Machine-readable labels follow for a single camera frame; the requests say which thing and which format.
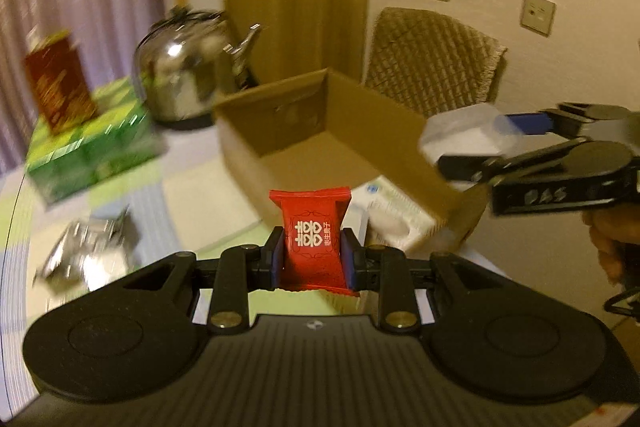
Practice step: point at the red patterned gift box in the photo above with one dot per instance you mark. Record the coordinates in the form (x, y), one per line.
(60, 87)

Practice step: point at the person's right hand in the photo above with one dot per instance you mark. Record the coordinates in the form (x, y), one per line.
(610, 237)

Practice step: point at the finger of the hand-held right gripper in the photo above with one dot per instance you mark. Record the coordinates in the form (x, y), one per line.
(465, 167)
(525, 122)

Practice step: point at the red candy packet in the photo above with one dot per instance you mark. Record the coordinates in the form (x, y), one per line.
(312, 232)

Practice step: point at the green tissue multipack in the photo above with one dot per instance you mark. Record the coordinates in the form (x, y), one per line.
(100, 147)

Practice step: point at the steel electric kettle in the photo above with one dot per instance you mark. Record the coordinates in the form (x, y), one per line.
(175, 72)

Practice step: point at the white plug adapter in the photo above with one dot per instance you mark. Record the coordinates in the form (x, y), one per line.
(400, 217)

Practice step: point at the beige wall plate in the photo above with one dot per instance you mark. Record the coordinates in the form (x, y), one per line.
(537, 14)

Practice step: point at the silver green foil bag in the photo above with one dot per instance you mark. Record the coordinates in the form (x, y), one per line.
(85, 247)

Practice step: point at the clear plastic container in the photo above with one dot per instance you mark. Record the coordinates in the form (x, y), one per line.
(460, 132)

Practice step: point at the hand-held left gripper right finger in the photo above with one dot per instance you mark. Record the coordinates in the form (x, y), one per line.
(348, 257)

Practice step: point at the checked tablecloth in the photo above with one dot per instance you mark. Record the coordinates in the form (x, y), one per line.
(200, 207)

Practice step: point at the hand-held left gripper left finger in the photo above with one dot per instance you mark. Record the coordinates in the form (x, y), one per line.
(274, 252)

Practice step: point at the brown cardboard box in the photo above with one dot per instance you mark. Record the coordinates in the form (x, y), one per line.
(350, 142)

